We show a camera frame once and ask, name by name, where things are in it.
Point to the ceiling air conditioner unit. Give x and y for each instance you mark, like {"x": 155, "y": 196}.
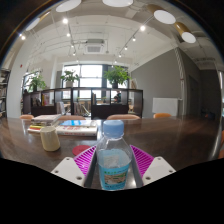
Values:
{"x": 94, "y": 46}

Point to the white wall radiator panel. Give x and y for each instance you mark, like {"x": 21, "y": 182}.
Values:
{"x": 165, "y": 106}

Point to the potted plant in white pot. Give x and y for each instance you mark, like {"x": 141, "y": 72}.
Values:
{"x": 69, "y": 78}

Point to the clear blue-capped water bottle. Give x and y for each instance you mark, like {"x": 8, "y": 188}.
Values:
{"x": 113, "y": 163}

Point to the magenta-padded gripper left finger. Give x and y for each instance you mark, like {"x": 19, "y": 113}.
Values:
{"x": 68, "y": 168}

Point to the dark open shelf unit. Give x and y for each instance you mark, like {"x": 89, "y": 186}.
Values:
{"x": 106, "y": 111}

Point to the group of track spotlights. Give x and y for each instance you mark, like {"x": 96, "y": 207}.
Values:
{"x": 142, "y": 28}

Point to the bushy potted plant, dark pot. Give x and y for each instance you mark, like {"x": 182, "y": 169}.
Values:
{"x": 116, "y": 76}

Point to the tall wall bookshelf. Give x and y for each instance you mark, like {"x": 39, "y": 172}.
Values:
{"x": 3, "y": 93}

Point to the cream paper cup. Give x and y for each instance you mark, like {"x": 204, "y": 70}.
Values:
{"x": 50, "y": 140}

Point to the leafy potted plant by window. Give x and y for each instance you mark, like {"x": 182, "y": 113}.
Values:
{"x": 37, "y": 83}

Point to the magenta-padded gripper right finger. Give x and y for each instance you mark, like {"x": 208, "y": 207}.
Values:
{"x": 158, "y": 168}

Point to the large blue-covered book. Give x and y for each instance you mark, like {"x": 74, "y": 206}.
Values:
{"x": 78, "y": 128}

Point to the group of round ceiling lamps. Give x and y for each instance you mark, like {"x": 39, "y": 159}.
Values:
{"x": 164, "y": 16}

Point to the person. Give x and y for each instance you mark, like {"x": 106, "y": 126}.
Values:
{"x": 116, "y": 97}

